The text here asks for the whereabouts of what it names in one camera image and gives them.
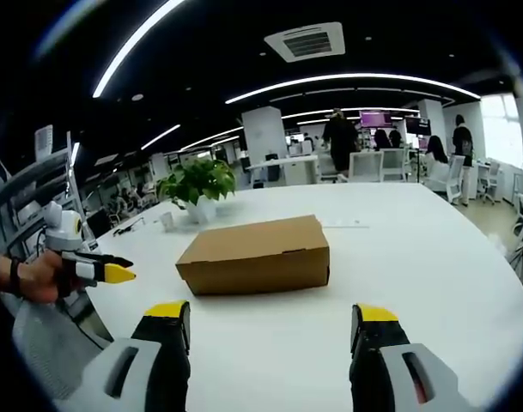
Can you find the brown cardboard shoe box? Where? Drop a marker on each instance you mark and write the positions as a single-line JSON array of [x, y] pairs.
[[261, 253]]

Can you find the white plant pot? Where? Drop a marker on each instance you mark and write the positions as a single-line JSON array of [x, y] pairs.
[[203, 210]]

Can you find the black item on table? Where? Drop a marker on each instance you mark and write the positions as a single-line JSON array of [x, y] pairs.
[[125, 230]]

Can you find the white office desk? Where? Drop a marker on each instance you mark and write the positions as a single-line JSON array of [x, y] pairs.
[[287, 168]]

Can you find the grey mesh office chair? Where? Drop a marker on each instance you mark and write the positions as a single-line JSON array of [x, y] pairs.
[[46, 347]]

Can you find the ceiling air conditioner vent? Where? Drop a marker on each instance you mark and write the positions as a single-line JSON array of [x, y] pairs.
[[305, 41]]

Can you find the purple wall screen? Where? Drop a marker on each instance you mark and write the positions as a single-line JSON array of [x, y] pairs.
[[375, 119]]

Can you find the white square pillar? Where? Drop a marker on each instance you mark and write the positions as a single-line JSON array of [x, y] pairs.
[[263, 133]]

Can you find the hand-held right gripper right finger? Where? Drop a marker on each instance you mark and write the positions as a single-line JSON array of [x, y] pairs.
[[385, 356]]

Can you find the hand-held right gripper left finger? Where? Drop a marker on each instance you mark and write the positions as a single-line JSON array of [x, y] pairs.
[[158, 356]]

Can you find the white office chair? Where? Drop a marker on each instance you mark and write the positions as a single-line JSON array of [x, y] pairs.
[[393, 164], [366, 166], [454, 176]]

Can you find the green potted plant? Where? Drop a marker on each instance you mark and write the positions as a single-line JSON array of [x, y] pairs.
[[198, 182]]

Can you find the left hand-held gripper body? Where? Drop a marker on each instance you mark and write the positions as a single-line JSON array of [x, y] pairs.
[[63, 227]]

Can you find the person's left hand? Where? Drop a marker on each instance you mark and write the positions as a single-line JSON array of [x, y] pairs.
[[42, 274]]

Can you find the small white cup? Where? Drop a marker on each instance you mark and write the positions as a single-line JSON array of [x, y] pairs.
[[166, 221]]

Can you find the black wristband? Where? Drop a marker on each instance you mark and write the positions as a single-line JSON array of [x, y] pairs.
[[14, 275]]

